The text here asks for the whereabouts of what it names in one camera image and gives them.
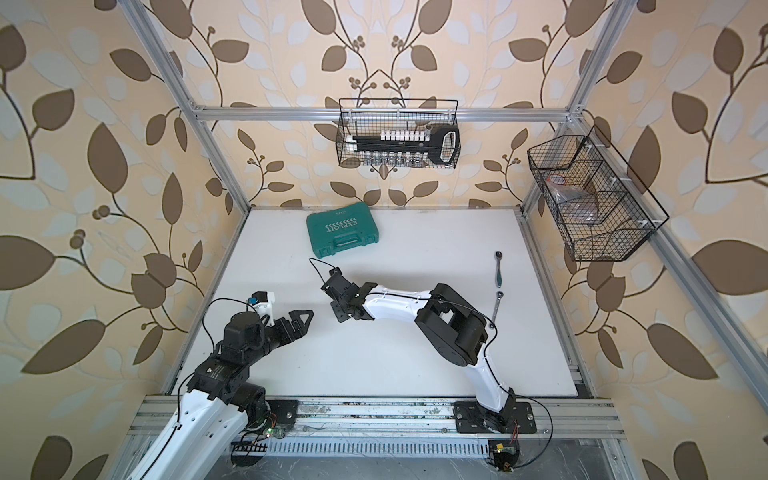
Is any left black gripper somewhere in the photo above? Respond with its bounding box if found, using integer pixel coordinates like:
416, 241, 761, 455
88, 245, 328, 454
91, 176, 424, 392
241, 309, 312, 369

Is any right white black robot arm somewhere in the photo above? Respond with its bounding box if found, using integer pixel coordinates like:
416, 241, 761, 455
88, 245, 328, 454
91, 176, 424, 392
321, 267, 516, 433

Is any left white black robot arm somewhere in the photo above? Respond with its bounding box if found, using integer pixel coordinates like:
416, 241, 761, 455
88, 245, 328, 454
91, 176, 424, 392
127, 310, 314, 479

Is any green plastic tool case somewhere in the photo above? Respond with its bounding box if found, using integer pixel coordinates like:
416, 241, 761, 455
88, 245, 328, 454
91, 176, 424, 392
306, 202, 380, 258

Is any silver extension bar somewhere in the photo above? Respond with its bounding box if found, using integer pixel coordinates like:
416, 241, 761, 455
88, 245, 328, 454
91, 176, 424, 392
490, 290, 503, 328

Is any black socket holder set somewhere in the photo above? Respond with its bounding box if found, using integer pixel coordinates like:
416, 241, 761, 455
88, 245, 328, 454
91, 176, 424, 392
336, 124, 461, 168

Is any plastic bag in basket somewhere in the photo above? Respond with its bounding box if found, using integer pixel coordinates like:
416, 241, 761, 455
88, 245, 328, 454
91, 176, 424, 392
546, 175, 599, 224

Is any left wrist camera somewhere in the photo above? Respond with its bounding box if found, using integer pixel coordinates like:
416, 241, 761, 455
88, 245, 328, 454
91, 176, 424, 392
248, 291, 276, 327

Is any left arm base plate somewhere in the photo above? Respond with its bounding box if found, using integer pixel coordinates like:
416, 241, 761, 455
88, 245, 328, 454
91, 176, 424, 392
245, 398, 299, 434

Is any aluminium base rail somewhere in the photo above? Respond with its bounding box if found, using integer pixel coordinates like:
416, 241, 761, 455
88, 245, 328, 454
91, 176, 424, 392
225, 397, 626, 460

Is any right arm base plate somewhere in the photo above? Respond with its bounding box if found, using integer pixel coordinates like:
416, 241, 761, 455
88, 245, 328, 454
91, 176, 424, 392
452, 401, 538, 435

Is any back black wire basket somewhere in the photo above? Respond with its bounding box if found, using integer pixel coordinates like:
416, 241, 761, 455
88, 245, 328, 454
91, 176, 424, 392
335, 97, 461, 169

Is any black wire basket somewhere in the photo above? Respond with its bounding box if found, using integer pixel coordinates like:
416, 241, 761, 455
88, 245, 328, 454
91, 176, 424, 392
335, 97, 461, 169
527, 126, 669, 262

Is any right black wire basket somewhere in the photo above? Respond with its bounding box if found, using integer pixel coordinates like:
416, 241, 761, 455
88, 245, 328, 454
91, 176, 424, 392
527, 126, 669, 262

